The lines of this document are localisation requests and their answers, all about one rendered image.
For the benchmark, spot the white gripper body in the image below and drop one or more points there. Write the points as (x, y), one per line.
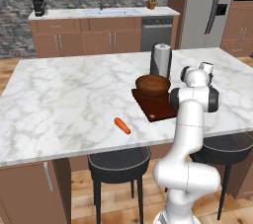
(206, 67)

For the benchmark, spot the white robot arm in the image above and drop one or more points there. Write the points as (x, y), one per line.
(184, 168)

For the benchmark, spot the brown wooden bowl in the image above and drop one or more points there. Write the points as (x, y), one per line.
(152, 85)

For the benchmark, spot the dark red-brown tray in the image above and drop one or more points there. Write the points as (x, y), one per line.
(155, 107)

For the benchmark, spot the silver fridge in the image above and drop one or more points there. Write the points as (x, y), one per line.
(206, 11)

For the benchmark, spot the grey dishwasher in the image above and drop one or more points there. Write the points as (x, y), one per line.
(156, 34)

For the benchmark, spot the brown tall oven cupboard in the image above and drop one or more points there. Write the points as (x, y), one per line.
(239, 14)

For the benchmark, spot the brown pot with utensils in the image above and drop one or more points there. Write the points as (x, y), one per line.
(151, 3)

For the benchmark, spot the black round stool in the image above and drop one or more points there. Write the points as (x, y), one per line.
(227, 149)
(118, 165)

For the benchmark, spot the orange carrot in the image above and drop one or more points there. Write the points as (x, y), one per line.
(122, 126)

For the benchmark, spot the white sink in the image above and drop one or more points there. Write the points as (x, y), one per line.
(110, 12)

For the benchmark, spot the dark tap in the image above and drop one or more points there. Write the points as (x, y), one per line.
(101, 3)

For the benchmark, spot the brown base cupboard run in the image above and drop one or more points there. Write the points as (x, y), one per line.
(85, 37)

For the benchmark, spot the black coffee machine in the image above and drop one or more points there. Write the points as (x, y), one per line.
(39, 4)

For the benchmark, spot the brown island cupboard door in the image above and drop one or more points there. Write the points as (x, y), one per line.
(29, 195)

